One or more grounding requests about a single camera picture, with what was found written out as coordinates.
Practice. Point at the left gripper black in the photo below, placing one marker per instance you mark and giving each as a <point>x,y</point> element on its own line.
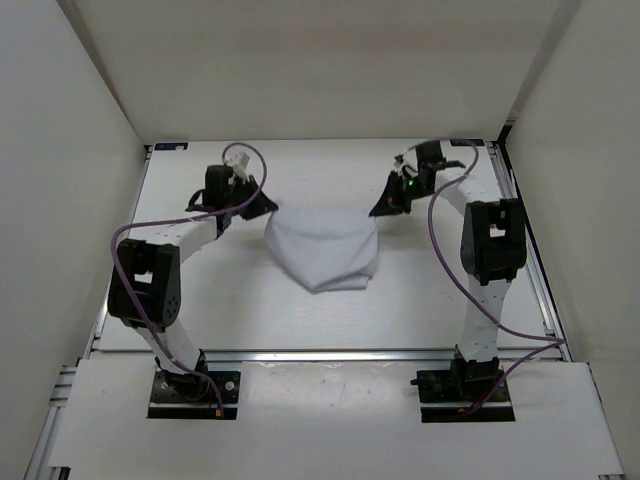
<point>260,206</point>

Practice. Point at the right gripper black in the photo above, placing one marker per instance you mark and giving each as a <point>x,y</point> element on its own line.
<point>391,201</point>

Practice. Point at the white skirt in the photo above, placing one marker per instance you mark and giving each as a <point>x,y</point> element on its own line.
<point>324,250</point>

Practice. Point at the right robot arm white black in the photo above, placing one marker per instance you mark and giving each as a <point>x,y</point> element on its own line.
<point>492,251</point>

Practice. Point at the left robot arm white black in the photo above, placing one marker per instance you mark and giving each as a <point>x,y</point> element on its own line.
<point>145,288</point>

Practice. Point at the blue label sticker right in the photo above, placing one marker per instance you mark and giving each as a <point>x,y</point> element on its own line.
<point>467,142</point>

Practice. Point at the blue label sticker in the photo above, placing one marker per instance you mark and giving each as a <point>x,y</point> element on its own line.
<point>467,142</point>
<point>171,146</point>

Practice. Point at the blue label sticker left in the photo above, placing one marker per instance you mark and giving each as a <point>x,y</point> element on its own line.
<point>171,146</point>

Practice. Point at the white front cover panel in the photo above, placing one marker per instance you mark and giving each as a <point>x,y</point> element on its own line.
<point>342,421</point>

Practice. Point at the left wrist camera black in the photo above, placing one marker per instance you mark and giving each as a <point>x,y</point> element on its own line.
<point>217,177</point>

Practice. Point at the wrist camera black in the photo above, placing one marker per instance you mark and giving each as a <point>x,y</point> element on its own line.
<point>423,156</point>
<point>217,177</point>

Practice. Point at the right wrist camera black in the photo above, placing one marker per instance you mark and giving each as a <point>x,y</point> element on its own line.
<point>423,156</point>

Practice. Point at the aluminium frame rail front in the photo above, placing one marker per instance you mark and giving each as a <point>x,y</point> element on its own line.
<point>333,355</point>

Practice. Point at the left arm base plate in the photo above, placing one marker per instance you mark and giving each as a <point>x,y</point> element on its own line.
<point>195,400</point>

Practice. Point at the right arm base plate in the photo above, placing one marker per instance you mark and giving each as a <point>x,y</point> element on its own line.
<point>444,398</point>

